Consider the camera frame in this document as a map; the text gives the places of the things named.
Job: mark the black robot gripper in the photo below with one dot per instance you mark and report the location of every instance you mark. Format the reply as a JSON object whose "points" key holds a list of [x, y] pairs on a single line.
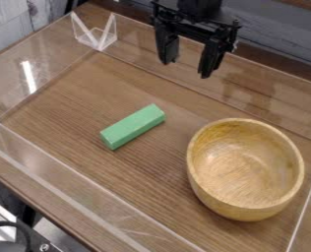
{"points": [[200, 20]]}

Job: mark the green rectangular block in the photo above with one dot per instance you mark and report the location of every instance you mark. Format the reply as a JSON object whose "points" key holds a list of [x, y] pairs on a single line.
{"points": [[133, 126]]}

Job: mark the light wooden bowl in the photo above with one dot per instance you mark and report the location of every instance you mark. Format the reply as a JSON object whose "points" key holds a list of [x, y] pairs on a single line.
{"points": [[245, 168]]}

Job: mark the clear acrylic corner bracket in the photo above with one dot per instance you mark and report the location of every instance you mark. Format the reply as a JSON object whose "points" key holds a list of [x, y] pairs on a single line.
{"points": [[97, 38]]}

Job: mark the clear acrylic tray wall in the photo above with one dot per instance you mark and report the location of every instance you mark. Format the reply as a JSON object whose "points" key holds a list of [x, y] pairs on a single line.
{"points": [[125, 200]]}

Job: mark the black metal table frame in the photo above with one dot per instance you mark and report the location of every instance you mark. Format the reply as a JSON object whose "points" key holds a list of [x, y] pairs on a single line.
{"points": [[26, 231]]}

